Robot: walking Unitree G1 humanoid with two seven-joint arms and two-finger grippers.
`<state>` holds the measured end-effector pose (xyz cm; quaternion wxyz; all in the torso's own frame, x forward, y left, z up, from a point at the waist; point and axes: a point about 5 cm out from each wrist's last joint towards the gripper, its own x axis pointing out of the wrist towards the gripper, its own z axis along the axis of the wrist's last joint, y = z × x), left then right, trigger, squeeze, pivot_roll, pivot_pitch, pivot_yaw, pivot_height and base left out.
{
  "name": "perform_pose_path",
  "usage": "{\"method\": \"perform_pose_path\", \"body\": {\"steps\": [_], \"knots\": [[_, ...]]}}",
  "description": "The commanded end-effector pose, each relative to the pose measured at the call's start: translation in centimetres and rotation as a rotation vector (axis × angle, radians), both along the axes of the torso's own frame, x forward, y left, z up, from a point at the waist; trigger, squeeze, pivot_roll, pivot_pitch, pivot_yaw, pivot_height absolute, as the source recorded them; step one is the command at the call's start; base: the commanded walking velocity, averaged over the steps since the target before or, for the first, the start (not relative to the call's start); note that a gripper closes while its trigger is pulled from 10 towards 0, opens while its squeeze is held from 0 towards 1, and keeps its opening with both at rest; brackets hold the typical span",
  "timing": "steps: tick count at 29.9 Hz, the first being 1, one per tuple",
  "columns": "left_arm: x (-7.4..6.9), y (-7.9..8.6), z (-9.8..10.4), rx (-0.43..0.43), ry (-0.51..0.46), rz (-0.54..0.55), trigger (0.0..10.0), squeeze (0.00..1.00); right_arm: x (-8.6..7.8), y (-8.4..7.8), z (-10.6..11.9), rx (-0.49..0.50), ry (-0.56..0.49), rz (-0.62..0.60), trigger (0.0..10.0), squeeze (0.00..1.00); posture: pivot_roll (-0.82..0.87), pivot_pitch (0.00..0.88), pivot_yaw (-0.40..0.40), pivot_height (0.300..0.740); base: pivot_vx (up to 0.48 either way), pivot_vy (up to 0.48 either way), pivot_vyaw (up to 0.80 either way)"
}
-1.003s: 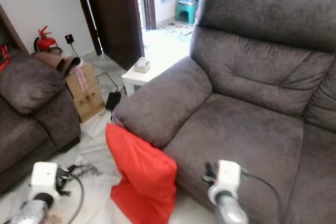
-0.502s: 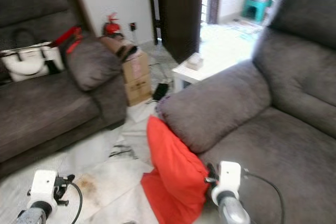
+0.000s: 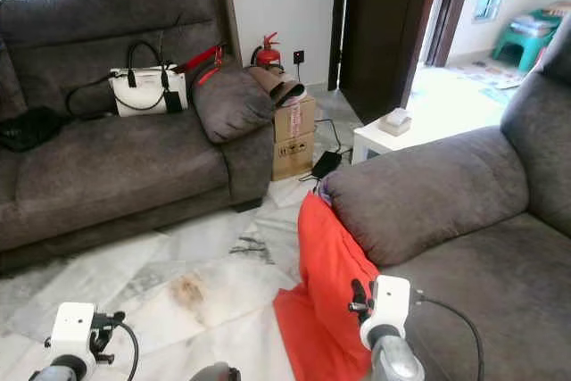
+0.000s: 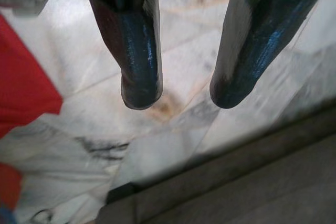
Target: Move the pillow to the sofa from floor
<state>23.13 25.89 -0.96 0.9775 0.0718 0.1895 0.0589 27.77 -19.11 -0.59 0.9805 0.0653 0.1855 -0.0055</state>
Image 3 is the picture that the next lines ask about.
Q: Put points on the black bag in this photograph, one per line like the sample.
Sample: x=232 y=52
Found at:
x=31 y=128

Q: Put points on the brown folded cloth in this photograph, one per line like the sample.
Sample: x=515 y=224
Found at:
x=277 y=85

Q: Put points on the brown cardboard box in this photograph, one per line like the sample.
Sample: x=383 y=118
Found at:
x=294 y=140

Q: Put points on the grey two-seat fabric sofa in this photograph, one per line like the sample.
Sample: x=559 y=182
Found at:
x=437 y=194

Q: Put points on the beige tissue box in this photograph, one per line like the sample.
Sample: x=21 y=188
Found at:
x=395 y=122

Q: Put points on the purple cloth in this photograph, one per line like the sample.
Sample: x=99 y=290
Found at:
x=324 y=186

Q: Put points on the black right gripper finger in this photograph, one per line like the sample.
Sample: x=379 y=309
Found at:
x=362 y=292

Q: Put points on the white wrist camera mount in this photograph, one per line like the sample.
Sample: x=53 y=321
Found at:
x=78 y=332
x=388 y=305

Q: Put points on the white side table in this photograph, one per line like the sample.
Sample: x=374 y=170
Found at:
x=384 y=138

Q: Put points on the grey robot leg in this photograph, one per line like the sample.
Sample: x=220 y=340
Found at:
x=214 y=373

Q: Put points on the red fire extinguisher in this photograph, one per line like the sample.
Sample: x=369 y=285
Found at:
x=268 y=55

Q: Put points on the black wall socket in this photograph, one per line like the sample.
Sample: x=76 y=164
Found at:
x=298 y=57

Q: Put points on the patterned floor mat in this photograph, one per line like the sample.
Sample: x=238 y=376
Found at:
x=500 y=75

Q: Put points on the black power adapter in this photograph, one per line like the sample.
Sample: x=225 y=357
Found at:
x=326 y=164

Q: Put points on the green plastic stool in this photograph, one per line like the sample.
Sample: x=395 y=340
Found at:
x=517 y=46

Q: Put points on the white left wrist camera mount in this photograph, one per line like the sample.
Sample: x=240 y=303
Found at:
x=78 y=332

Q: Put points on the grey three-seat fabric sofa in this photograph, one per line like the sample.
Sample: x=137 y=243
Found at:
x=134 y=162

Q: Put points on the red pillow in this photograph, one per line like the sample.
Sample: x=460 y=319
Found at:
x=321 y=292

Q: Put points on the dark brown wooden door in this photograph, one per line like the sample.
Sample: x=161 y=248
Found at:
x=384 y=33

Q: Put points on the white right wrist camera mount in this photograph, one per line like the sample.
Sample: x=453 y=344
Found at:
x=388 y=305

